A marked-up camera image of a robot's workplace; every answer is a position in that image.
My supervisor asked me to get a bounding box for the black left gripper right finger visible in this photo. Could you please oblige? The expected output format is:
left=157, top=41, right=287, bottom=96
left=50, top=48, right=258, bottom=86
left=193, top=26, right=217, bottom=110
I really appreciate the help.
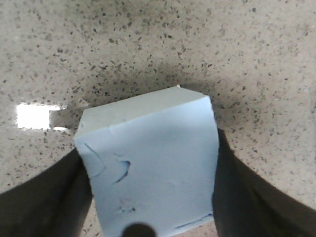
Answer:
left=212, top=129, right=316, bottom=237

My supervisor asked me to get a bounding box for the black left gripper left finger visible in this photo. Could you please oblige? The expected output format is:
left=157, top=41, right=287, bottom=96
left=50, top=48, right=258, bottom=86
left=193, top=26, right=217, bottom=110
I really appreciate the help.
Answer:
left=0, top=149, right=92, bottom=237

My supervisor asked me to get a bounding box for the light blue foam cube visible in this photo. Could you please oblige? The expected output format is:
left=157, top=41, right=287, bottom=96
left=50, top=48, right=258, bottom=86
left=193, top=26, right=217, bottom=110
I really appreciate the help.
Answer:
left=74, top=86, right=219, bottom=237

